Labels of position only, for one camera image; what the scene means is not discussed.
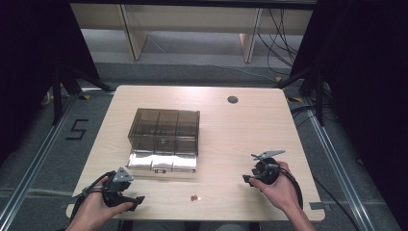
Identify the black metal stand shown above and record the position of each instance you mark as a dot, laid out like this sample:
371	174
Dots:
65	91
312	93

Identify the grey tape strip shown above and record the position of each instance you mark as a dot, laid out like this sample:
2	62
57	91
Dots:
317	206

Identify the aluminium floor rail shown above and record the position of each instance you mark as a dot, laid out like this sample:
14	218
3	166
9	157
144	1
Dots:
336	166
35	160

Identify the black tape floor numeral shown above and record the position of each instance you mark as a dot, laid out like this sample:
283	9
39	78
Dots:
77	130

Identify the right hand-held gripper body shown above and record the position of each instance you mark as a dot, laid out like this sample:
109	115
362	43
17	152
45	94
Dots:
267	171

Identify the person's right hand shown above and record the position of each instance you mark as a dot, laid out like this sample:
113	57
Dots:
282	192

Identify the person's left hand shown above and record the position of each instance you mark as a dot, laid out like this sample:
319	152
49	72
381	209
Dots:
93	208

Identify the white desk frame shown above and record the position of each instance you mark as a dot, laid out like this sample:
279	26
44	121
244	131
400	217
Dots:
192	25

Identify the brown transparent compartment box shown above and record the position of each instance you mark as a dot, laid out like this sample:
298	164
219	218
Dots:
164	138

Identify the small copper-coloured earring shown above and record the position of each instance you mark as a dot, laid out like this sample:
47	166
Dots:
194	198

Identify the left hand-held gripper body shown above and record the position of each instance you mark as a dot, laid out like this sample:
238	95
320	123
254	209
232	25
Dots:
118	189

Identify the dark curtain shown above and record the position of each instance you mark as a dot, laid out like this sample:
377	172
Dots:
35	64
369	80

